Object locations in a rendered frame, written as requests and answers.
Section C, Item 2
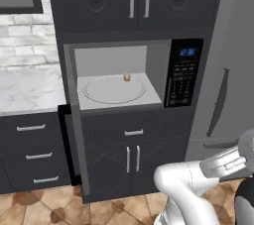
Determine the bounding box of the short silver cupboard handle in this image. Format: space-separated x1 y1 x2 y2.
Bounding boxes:
125 146 131 174
135 145 141 172

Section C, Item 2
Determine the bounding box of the black microwave door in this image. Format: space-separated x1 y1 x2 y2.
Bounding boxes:
58 44 92 195

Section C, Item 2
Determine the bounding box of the dark drawer under microwave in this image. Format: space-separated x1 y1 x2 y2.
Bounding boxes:
81 115 191 147

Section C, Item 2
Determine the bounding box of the grey round turntable plate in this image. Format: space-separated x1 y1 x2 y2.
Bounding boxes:
81 74 147 105

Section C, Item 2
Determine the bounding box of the dark lower cupboard door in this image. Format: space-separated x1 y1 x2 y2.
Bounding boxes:
84 142 134 201
131 137 189 195

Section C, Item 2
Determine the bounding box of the black microwave oven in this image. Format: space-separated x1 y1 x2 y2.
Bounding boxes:
63 39 204 110

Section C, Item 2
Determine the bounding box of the silver bar drawer handle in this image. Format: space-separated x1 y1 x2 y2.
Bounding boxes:
16 123 47 133
25 152 54 161
32 175 60 184

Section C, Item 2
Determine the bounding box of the long dark fridge handle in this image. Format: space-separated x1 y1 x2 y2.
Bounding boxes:
205 67 230 138

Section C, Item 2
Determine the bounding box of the grey fridge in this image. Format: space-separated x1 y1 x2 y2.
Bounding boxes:
184 0 254 181

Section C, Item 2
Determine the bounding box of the short dark fridge handle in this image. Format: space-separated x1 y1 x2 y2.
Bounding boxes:
202 139 239 150

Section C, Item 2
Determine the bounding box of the dark tall cupboard frame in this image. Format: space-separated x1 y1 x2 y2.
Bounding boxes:
45 0 230 204

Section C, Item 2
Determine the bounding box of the short silver drawer handle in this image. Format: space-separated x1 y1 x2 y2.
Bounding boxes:
124 129 145 137

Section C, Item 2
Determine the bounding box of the dark upper cupboard door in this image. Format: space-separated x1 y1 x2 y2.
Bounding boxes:
137 0 227 32
46 0 140 34

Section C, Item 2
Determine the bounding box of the dark counter drawer front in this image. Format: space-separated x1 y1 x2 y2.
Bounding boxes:
9 166 72 193
0 113 64 145
0 140 67 171

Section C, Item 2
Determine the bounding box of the dark narrow cupboard door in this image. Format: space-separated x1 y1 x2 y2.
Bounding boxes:
0 162 15 194

